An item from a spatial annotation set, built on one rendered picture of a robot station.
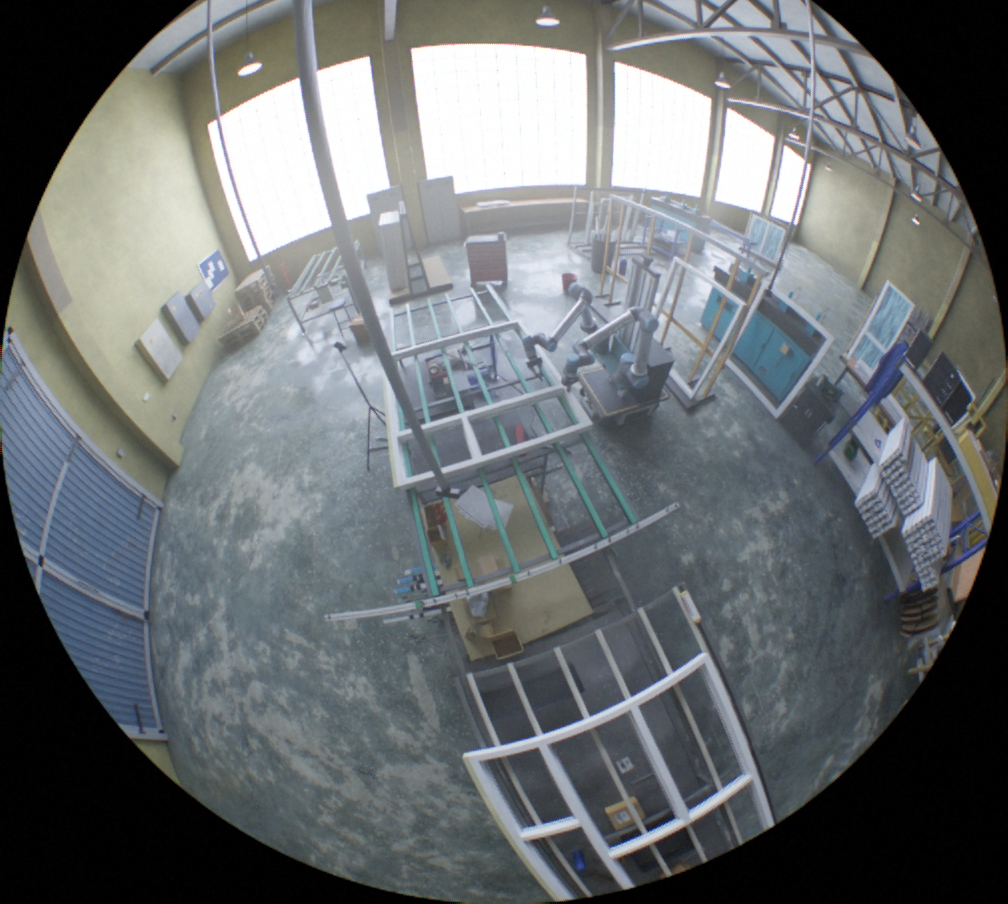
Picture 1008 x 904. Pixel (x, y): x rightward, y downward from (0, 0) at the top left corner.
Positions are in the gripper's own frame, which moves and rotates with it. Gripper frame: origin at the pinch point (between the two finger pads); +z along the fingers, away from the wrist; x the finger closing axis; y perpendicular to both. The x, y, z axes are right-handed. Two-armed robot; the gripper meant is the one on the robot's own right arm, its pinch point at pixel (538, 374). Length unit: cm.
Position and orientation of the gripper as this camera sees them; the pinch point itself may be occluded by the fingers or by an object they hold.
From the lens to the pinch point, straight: 256.1
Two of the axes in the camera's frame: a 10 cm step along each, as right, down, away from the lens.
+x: 9.3, -3.6, 0.8
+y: 1.6, 1.8, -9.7
